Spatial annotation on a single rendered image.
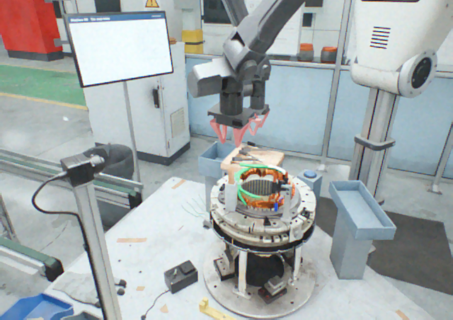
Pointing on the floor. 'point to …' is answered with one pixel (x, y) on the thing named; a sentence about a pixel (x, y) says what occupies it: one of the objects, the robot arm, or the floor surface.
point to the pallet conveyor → (43, 263)
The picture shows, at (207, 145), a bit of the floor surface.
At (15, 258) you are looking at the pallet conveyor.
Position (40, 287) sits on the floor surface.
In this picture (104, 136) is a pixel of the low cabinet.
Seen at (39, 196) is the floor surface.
